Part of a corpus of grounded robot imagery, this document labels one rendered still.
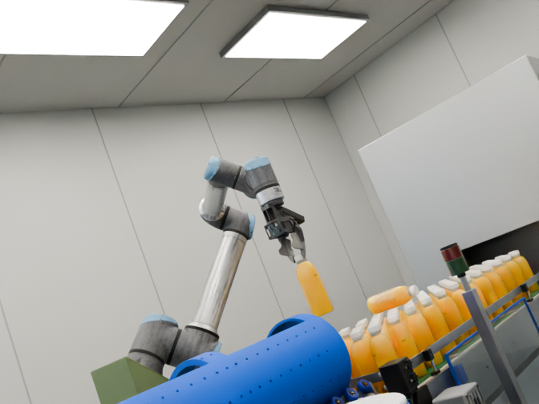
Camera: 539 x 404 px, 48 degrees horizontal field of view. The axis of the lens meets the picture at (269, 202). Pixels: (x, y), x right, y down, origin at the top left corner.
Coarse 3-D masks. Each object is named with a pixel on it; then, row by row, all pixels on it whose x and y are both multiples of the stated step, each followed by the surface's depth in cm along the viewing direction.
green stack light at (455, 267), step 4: (452, 260) 200; (456, 260) 198; (460, 260) 198; (464, 260) 199; (448, 264) 199; (452, 264) 198; (456, 264) 197; (460, 264) 197; (464, 264) 198; (448, 268) 200; (452, 268) 198; (456, 268) 197; (460, 268) 197; (464, 268) 197; (468, 268) 199; (452, 272) 198; (456, 272) 197; (460, 272) 197; (452, 276) 199
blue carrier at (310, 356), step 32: (288, 320) 184; (320, 320) 181; (256, 352) 157; (288, 352) 162; (320, 352) 169; (192, 384) 139; (224, 384) 143; (256, 384) 148; (288, 384) 156; (320, 384) 165
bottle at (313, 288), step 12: (300, 264) 202; (312, 264) 202; (300, 276) 200; (312, 276) 199; (312, 288) 198; (324, 288) 200; (312, 300) 198; (324, 300) 198; (312, 312) 199; (324, 312) 197
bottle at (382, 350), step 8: (376, 336) 190; (384, 336) 190; (376, 344) 189; (384, 344) 189; (392, 344) 191; (376, 352) 189; (384, 352) 188; (392, 352) 189; (376, 360) 190; (384, 360) 188; (384, 384) 189
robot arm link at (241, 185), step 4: (244, 168) 217; (240, 172) 215; (244, 172) 216; (240, 176) 215; (244, 176) 215; (240, 180) 215; (244, 180) 215; (236, 184) 216; (240, 184) 216; (244, 184) 215; (236, 188) 217; (240, 188) 217; (244, 188) 216; (248, 188) 215; (252, 188) 212; (244, 192) 219; (248, 192) 218; (252, 192) 216; (248, 196) 222; (252, 196) 220
